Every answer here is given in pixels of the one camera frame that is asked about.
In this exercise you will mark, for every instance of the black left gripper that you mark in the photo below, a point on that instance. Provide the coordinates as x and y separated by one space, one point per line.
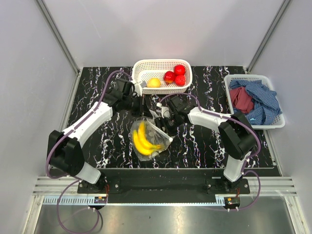
143 109

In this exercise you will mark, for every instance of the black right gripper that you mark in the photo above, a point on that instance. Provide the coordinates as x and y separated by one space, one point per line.
161 123

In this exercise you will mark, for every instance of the polka dot zip top bag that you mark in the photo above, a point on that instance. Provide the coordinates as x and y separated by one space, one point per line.
153 135

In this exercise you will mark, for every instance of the yellow fake banana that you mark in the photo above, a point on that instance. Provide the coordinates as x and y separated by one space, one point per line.
142 145

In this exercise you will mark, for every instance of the red fake tomato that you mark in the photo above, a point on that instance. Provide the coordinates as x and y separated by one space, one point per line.
169 77

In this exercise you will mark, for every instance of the small red fake fruit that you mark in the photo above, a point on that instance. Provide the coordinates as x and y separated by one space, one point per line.
180 80

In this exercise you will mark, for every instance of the red fake apple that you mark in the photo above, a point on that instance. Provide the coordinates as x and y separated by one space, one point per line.
179 70

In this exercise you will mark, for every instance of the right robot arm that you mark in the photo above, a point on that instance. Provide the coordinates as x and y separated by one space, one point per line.
236 133

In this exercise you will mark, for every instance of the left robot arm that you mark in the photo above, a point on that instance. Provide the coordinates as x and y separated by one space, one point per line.
65 147

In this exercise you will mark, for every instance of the white perforated plastic basket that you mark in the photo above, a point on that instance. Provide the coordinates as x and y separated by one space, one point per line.
145 69

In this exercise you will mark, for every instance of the dark red cloth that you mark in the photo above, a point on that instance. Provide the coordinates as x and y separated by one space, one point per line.
241 100

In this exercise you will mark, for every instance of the blue checkered cloth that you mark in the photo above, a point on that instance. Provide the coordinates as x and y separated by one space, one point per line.
266 106

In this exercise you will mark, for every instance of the lavender plastic basket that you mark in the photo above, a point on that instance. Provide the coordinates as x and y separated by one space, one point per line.
279 121

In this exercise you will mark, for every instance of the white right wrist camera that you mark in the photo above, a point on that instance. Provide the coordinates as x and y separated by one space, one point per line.
162 111

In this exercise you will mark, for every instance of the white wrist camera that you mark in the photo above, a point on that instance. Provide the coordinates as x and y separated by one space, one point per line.
162 111
139 87

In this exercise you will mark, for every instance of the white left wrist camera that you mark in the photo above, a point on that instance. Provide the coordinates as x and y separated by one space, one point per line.
139 87

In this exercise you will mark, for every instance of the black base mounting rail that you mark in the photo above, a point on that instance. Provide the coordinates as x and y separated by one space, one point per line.
171 186

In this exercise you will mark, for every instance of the left aluminium frame post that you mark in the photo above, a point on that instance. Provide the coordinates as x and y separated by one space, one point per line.
55 31

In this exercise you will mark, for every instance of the aluminium frame post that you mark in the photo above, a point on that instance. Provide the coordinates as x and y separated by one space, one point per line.
55 31
269 33

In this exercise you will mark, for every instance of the right aluminium frame post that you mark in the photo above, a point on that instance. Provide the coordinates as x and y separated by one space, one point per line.
269 33

